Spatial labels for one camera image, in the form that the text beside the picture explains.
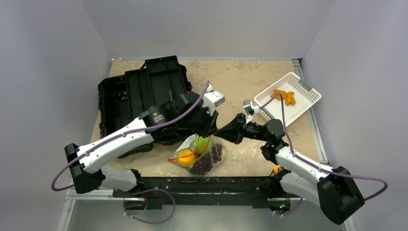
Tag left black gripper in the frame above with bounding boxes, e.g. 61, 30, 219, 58
178, 103, 218, 138

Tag green cabbage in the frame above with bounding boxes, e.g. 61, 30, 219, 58
189, 134, 214, 154

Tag clear zip bag orange zipper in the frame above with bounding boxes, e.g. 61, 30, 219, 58
167, 135, 227, 177

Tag yellow orange fruit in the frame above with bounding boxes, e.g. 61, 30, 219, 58
176, 149, 196, 166

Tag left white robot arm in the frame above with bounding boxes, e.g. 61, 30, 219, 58
64, 91, 225, 197

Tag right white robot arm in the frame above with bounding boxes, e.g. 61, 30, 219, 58
214, 113, 365, 225

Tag black toolbox tray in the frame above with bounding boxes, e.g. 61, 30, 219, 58
125, 55, 192, 112

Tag orange emergency button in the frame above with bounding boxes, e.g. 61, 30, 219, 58
272, 165, 284, 174

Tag orange carrot pieces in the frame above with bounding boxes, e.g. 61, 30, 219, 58
271, 90, 296, 106

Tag white plastic basket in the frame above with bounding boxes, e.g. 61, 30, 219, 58
254, 72, 322, 126

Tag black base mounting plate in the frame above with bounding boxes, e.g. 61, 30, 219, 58
113, 176, 298, 212

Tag black plastic toolbox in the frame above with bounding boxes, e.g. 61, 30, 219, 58
97, 64, 211, 159

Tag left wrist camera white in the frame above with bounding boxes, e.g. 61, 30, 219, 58
203, 84, 225, 116

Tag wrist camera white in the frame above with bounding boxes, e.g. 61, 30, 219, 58
203, 84, 225, 116
242, 99, 260, 124

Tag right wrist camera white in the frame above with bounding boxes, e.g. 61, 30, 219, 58
242, 99, 260, 124

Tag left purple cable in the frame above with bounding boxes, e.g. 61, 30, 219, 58
51, 80, 211, 224

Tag aluminium frame rail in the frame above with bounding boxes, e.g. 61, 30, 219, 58
68, 174, 319, 209

